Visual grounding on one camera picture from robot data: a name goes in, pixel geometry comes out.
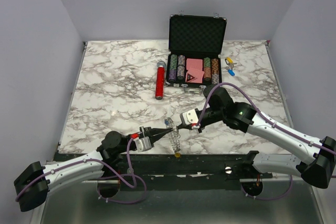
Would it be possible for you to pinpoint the orange blue lower chip stack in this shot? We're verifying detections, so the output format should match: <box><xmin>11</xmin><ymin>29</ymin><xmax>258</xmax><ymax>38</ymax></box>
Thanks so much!
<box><xmin>176</xmin><ymin>65</ymin><xmax>185</xmax><ymax>80</ymax></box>

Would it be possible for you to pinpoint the red chip stack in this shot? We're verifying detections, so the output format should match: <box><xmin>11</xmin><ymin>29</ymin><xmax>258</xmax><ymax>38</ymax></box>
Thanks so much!
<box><xmin>203</xmin><ymin>67</ymin><xmax>212</xmax><ymax>82</ymax></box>

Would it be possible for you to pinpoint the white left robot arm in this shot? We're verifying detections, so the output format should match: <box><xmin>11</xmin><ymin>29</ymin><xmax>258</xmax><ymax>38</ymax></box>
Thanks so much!
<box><xmin>14</xmin><ymin>127</ymin><xmax>173</xmax><ymax>212</ymax></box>

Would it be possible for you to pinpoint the orange black chip stack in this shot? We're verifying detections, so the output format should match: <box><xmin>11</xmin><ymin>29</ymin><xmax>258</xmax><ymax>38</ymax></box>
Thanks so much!
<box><xmin>211</xmin><ymin>59</ymin><xmax>219</xmax><ymax>75</ymax></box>

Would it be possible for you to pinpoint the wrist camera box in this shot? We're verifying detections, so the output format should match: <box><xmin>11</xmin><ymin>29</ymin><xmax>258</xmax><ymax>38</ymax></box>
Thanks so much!
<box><xmin>134</xmin><ymin>136</ymin><xmax>153</xmax><ymax>153</ymax></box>
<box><xmin>180</xmin><ymin>109</ymin><xmax>199</xmax><ymax>129</ymax></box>

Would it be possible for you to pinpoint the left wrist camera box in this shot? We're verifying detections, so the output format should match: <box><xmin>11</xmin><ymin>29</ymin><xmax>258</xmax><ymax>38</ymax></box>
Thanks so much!
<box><xmin>134</xmin><ymin>136</ymin><xmax>153</xmax><ymax>153</ymax></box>

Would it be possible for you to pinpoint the black triangular all-in button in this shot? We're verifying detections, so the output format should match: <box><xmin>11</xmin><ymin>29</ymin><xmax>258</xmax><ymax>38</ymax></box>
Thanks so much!
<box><xmin>186</xmin><ymin>73</ymin><xmax>196</xmax><ymax>82</ymax></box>

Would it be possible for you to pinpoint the yellow key tag far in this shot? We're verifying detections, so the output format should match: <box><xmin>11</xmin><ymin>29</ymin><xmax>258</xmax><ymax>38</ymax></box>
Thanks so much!
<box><xmin>226</xmin><ymin>57</ymin><xmax>233</xmax><ymax>63</ymax></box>

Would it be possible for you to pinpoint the red glitter microphone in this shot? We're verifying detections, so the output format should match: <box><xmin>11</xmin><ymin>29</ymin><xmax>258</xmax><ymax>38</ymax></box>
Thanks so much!
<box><xmin>155</xmin><ymin>61</ymin><xmax>166</xmax><ymax>100</ymax></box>

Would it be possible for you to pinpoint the blue key tag far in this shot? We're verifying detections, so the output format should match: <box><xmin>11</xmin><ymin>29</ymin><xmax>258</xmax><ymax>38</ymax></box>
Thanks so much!
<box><xmin>228</xmin><ymin>69</ymin><xmax>235</xmax><ymax>76</ymax></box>

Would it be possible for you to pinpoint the green blue chip stack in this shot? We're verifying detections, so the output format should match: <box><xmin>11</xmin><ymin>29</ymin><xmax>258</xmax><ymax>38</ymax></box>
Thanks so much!
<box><xmin>170</xmin><ymin>55</ymin><xmax>178</xmax><ymax>70</ymax></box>

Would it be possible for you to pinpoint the loose pink playing cards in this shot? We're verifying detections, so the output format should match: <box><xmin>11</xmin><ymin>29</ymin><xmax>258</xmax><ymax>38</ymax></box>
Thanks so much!
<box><xmin>186</xmin><ymin>69</ymin><xmax>204</xmax><ymax>83</ymax></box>

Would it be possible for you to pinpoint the purple chip stack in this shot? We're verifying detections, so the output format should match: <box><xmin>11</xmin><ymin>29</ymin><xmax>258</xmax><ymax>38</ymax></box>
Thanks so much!
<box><xmin>168</xmin><ymin>69</ymin><xmax>176</xmax><ymax>82</ymax></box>

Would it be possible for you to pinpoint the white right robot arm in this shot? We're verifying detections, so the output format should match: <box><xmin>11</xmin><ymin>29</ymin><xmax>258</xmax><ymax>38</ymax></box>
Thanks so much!
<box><xmin>179</xmin><ymin>83</ymin><xmax>335</xmax><ymax>189</ymax></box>

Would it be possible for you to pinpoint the green chip stack right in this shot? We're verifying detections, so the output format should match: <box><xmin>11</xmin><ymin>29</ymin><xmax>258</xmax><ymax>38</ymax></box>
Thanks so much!
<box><xmin>203</xmin><ymin>57</ymin><xmax>211</xmax><ymax>68</ymax></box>

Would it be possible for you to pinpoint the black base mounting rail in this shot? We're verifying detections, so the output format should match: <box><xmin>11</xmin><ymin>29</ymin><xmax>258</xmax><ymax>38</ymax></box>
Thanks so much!
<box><xmin>52</xmin><ymin>150</ymin><xmax>289</xmax><ymax>192</ymax></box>

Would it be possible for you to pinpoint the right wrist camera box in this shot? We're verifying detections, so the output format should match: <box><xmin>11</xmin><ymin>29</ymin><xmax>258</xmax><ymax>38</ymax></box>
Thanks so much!
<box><xmin>180</xmin><ymin>109</ymin><xmax>199</xmax><ymax>129</ymax></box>

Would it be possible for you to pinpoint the black poker chip case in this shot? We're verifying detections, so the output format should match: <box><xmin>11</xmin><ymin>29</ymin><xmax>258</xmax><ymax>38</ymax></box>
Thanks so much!
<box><xmin>165</xmin><ymin>14</ymin><xmax>227</xmax><ymax>89</ymax></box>

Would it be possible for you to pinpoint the round metal keyring disc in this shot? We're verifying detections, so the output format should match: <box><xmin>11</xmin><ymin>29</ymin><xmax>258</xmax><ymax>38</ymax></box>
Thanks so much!
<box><xmin>165</xmin><ymin>117</ymin><xmax>181</xmax><ymax>153</ymax></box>

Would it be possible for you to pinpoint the pink playing card deck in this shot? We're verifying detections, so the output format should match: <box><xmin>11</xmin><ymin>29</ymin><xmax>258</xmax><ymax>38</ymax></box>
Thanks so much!
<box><xmin>186</xmin><ymin>58</ymin><xmax>203</xmax><ymax>71</ymax></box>

